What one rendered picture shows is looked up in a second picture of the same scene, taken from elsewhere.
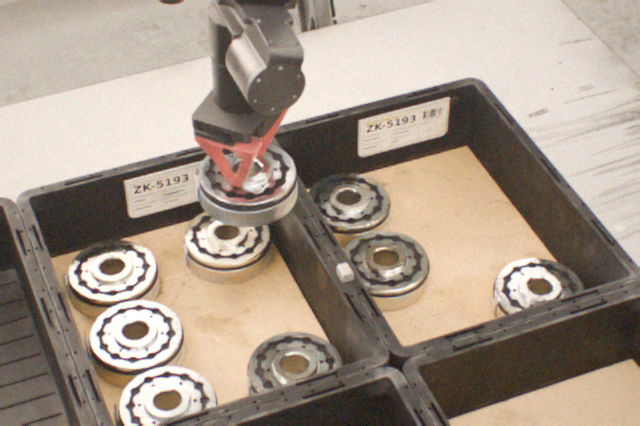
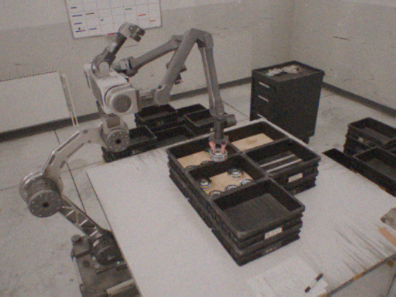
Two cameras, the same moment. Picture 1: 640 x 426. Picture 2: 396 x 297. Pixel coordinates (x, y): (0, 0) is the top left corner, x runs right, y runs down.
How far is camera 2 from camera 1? 2.17 m
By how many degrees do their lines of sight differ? 72
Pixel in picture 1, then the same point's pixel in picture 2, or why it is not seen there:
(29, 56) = not seen: outside the picture
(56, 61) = not seen: outside the picture
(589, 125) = (142, 162)
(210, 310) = (219, 186)
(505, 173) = (182, 153)
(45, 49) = not seen: outside the picture
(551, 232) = (196, 149)
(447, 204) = (186, 162)
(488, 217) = (189, 158)
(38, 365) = (239, 206)
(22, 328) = (230, 210)
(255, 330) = (223, 181)
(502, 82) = (126, 173)
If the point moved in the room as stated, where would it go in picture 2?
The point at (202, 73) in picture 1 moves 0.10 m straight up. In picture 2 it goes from (115, 218) to (112, 206)
